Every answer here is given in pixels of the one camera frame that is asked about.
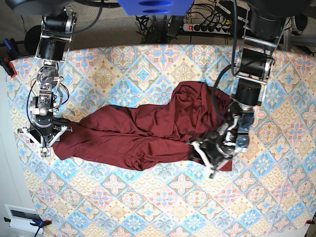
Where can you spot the black orange table clamp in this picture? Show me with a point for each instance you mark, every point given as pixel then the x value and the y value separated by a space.
pixel 8 67

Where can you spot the white power strip red switch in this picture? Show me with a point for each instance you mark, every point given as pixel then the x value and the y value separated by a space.
pixel 212 28

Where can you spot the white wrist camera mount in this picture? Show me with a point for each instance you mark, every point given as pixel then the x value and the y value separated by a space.
pixel 45 151
pixel 199 156

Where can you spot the patterned tablecloth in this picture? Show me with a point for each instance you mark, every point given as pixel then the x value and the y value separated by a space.
pixel 271 190

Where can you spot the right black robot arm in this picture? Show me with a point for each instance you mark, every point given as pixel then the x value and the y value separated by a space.
pixel 54 43

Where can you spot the orange corner clamp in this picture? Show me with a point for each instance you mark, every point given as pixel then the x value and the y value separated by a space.
pixel 310 222

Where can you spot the dark red t-shirt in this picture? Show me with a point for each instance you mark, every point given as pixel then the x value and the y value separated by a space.
pixel 139 138

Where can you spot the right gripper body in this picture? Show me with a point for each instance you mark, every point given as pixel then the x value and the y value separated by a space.
pixel 45 129

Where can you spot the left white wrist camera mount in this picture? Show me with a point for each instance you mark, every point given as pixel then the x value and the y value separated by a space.
pixel 199 156

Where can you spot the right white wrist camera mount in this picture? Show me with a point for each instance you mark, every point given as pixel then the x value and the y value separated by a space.
pixel 45 151

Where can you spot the black round stool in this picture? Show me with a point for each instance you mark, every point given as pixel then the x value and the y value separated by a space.
pixel 32 39

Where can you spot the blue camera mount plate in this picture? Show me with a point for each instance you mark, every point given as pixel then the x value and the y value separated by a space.
pixel 155 7

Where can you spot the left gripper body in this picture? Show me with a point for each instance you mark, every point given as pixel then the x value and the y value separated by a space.
pixel 219 149

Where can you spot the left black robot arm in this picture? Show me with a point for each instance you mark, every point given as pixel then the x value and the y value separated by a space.
pixel 252 70

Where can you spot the blue black bar clamp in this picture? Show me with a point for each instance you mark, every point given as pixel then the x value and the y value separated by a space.
pixel 37 222

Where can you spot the blue clamp upper left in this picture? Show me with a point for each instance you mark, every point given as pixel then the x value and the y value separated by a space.
pixel 9 44

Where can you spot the white wall socket box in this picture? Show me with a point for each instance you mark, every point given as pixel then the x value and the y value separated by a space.
pixel 21 218

